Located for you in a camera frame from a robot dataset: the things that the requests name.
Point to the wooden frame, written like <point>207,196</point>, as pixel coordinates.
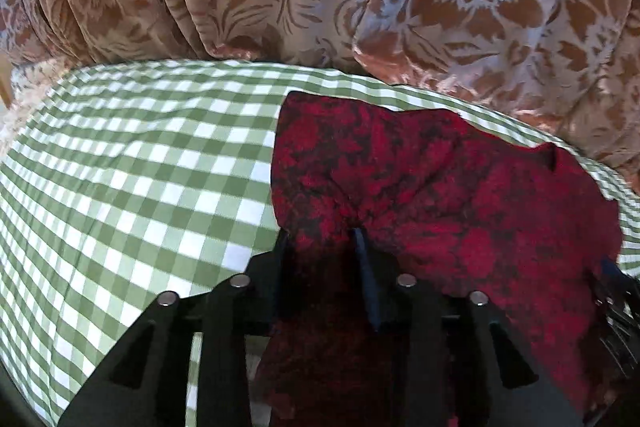
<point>4,82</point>

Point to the green checked bedsheet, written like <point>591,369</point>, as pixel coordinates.
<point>125,187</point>

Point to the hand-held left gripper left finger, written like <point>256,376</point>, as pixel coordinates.
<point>277,267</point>

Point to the white floral sheet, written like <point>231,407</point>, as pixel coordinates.
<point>30,97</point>

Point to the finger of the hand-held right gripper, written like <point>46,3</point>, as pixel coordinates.
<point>612,272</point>

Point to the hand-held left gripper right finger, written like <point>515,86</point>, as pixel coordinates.
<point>369,287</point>

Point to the red black patterned garment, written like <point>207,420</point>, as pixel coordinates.
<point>450,207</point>

